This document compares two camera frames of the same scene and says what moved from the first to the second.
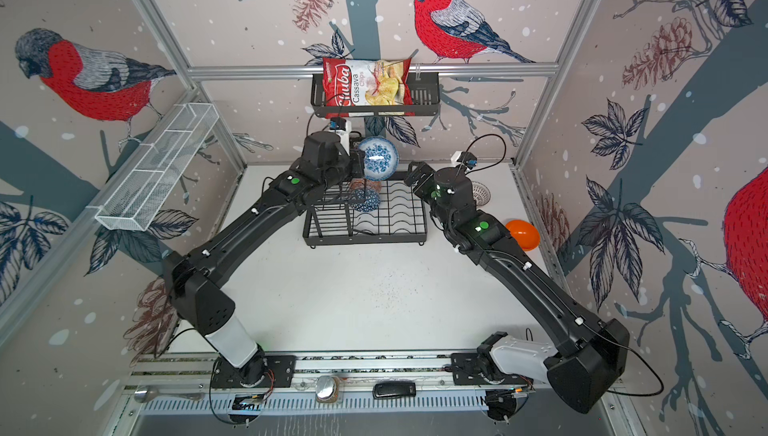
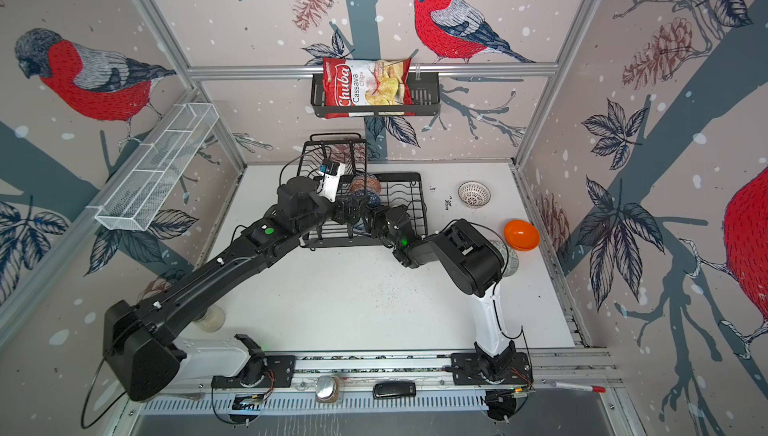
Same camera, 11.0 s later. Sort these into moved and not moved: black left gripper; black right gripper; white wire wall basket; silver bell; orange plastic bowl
Moved: black left gripper; black right gripper
Not moved: white wire wall basket; orange plastic bowl; silver bell
